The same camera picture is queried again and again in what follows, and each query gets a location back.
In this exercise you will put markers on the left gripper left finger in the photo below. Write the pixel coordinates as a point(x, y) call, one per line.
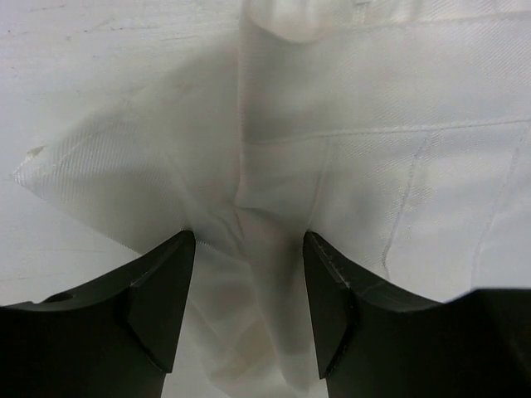
point(114, 336)

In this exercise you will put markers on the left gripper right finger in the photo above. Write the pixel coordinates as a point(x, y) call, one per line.
point(375, 339)

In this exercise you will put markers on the white pleated skirt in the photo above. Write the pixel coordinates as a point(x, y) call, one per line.
point(397, 130)

